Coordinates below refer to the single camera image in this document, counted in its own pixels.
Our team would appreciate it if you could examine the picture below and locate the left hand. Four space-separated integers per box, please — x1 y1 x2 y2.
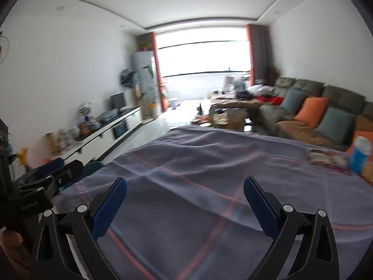
1 229 31 279

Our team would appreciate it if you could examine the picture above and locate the white black tv cabinet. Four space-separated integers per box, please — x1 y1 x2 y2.
61 108 142 165

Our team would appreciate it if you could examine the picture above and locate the purple plaid tablecloth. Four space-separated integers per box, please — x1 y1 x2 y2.
55 126 372 279

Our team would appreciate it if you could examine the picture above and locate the small black monitor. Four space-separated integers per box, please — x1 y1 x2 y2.
110 92 126 113

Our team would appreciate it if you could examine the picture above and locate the cluttered wooden coffee table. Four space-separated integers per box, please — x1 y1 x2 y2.
191 88 266 132

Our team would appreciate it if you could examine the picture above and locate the covered standing fan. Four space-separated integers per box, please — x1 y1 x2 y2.
120 69 139 88

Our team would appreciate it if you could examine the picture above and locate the teal cushion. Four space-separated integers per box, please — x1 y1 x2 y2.
280 88 307 114
314 107 356 144

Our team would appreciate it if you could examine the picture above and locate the olive green sectional sofa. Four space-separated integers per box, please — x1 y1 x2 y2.
253 77 372 152

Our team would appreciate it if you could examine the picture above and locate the orange left curtain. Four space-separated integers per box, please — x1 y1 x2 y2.
151 32 168 112

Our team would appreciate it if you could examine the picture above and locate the white standing air conditioner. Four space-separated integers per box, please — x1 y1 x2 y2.
132 51 159 119

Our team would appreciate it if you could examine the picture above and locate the grey orange right curtain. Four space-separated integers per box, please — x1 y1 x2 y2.
247 24 273 85

